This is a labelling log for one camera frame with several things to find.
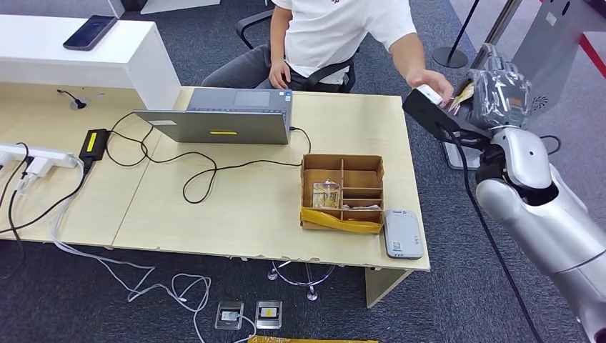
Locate black laptop charging cable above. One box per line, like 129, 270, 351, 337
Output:
104, 111, 313, 205

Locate black stanchion post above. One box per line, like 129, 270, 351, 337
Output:
432, 0, 480, 69

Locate white background furniture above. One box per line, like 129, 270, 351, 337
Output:
106, 0, 221, 17

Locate grey card reader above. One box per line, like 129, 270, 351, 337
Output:
382, 209, 425, 261

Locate thin black cable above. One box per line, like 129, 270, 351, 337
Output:
0, 141, 29, 280

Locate floor socket yellow label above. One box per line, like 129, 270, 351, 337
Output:
254, 300, 283, 330

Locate short black cable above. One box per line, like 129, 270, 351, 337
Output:
56, 89, 86, 109

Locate white power strip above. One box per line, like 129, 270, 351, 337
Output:
0, 143, 78, 169

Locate gold patterned ID card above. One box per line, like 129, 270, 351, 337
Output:
447, 82, 475, 114

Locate chrome chair base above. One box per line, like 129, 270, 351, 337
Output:
267, 261, 336, 302

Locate red barrier belt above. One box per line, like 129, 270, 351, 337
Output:
578, 33, 606, 79

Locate person's left hand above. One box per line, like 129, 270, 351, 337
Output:
406, 68, 455, 103

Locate black smartphone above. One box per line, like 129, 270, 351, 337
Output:
62, 14, 119, 52

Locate black adapter mains cable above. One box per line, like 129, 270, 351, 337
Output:
0, 159, 91, 235

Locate floor socket with plug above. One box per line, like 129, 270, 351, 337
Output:
214, 301, 244, 331

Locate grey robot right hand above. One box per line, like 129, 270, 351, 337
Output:
457, 43, 534, 129

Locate grey kiosk stand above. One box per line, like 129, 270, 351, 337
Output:
442, 0, 606, 172

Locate white counter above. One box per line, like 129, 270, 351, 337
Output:
0, 14, 183, 111

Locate chrome stanchion post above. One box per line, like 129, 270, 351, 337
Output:
470, 0, 520, 71

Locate person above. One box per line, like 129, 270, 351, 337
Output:
201, 0, 455, 103

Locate white cable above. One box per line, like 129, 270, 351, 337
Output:
45, 157, 257, 343

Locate white plug charger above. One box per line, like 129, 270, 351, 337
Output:
24, 156, 51, 179

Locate grey laptop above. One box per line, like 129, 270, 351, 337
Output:
133, 88, 294, 145

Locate person's right hand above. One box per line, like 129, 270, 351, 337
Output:
267, 59, 292, 90

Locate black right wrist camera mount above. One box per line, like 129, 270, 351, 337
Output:
402, 84, 493, 152

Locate black laptop power adapter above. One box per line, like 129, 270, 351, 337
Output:
78, 128, 110, 162

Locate cardboard divider box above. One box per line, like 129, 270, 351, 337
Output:
299, 153, 385, 235

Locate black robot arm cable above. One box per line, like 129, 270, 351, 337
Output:
442, 127, 562, 343

